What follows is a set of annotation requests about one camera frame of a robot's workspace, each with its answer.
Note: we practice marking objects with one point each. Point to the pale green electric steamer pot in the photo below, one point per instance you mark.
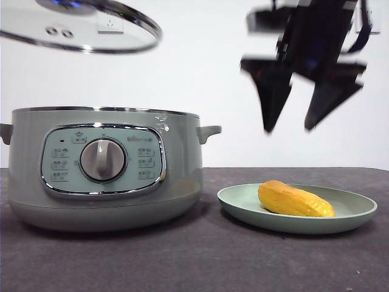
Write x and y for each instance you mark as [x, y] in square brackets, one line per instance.
[182, 152]

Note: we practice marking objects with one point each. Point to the glass lid with green knob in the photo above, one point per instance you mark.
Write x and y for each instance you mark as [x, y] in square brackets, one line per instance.
[76, 33]

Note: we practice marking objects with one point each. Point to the white wall socket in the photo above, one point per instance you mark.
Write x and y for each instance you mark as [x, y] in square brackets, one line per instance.
[111, 22]
[377, 22]

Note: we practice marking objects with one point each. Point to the pale green round plate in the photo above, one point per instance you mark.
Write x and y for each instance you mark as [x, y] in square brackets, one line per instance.
[240, 197]

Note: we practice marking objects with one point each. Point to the yellow corn cob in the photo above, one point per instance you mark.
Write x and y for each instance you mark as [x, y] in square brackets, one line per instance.
[291, 199]

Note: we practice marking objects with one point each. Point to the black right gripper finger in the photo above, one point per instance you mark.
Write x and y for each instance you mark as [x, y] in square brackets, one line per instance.
[270, 91]
[328, 100]

